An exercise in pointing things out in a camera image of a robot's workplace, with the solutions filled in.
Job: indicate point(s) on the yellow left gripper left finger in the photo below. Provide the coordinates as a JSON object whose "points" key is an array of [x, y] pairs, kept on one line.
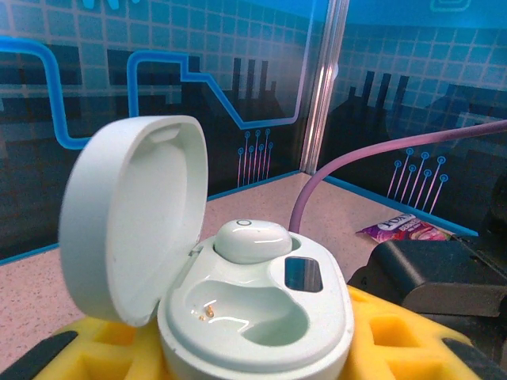
{"points": [[99, 352]]}

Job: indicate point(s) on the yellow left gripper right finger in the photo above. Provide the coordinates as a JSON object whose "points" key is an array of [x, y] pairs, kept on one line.
{"points": [[396, 348]]}

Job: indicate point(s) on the white earbud charging case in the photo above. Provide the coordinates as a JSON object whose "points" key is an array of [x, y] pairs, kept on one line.
{"points": [[257, 316]]}

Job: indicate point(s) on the purple candy packet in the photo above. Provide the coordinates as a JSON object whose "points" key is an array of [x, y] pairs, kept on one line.
{"points": [[396, 229]]}

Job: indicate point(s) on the aluminium frame post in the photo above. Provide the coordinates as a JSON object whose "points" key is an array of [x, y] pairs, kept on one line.
{"points": [[322, 99]]}

